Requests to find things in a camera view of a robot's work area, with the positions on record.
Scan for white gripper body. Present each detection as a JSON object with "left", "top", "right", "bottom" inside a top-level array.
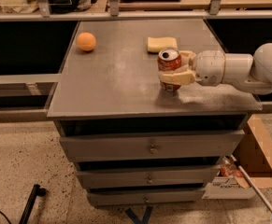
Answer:
[{"left": 192, "top": 50, "right": 225, "bottom": 87}]

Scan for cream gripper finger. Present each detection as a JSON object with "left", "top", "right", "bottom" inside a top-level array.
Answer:
[
  {"left": 179, "top": 50, "right": 196, "bottom": 66},
  {"left": 159, "top": 70, "right": 195, "bottom": 85}
]

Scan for red coke can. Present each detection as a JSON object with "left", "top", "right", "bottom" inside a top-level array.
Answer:
[{"left": 157, "top": 48, "right": 181, "bottom": 91}]

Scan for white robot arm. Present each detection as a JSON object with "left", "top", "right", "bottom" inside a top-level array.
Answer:
[{"left": 159, "top": 43, "right": 272, "bottom": 94}]

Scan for yellow sponge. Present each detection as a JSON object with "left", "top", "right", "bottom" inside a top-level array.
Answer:
[{"left": 148, "top": 37, "right": 178, "bottom": 53}]

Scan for top grey drawer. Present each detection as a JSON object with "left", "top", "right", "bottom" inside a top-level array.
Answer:
[{"left": 60, "top": 130, "right": 245, "bottom": 162}]

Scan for grey drawer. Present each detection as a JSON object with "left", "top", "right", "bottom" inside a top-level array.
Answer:
[
  {"left": 60, "top": 130, "right": 245, "bottom": 162},
  {"left": 87, "top": 189, "right": 205, "bottom": 206},
  {"left": 77, "top": 165, "right": 219, "bottom": 189}
]

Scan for grey drawer cabinet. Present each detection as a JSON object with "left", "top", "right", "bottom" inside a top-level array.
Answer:
[{"left": 48, "top": 20, "right": 261, "bottom": 194}]

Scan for cardboard box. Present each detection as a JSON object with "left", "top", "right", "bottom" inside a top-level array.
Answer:
[{"left": 203, "top": 115, "right": 272, "bottom": 200}]

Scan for orange ball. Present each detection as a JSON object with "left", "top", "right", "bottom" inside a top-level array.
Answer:
[{"left": 77, "top": 33, "right": 96, "bottom": 51}]

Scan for red packet in box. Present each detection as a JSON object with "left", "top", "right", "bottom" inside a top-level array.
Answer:
[{"left": 220, "top": 157, "right": 243, "bottom": 177}]

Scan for middle grey drawer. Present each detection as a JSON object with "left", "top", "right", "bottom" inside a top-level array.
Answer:
[{"left": 77, "top": 165, "right": 219, "bottom": 189}]

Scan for bottom grey drawer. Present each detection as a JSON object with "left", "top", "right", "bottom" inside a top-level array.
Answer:
[{"left": 87, "top": 189, "right": 205, "bottom": 206}]

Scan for blue tape on floor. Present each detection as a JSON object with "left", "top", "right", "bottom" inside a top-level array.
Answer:
[{"left": 124, "top": 205, "right": 153, "bottom": 224}]

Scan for black bar on floor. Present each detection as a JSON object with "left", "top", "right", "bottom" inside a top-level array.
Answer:
[{"left": 19, "top": 184, "right": 47, "bottom": 224}]

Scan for metal railing frame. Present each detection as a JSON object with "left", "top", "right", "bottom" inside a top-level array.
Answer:
[{"left": 0, "top": 0, "right": 272, "bottom": 21}]

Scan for white stick black handle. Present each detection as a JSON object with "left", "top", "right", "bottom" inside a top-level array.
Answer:
[{"left": 230, "top": 155, "right": 272, "bottom": 214}]

